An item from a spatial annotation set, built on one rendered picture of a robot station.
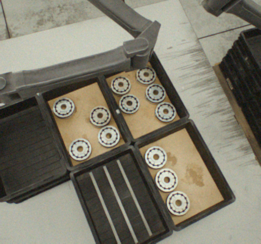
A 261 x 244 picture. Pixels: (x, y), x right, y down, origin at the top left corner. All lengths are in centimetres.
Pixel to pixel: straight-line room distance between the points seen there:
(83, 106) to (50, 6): 159
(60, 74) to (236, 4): 51
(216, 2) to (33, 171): 102
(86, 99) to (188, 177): 62
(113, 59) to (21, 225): 98
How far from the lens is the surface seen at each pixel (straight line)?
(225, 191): 137
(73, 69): 79
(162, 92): 145
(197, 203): 139
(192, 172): 140
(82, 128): 140
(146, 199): 135
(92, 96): 146
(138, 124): 141
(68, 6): 285
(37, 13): 285
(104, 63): 80
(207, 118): 163
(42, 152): 141
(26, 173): 141
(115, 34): 179
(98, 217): 134
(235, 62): 224
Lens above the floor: 217
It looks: 69 degrees down
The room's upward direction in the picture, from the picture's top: 9 degrees clockwise
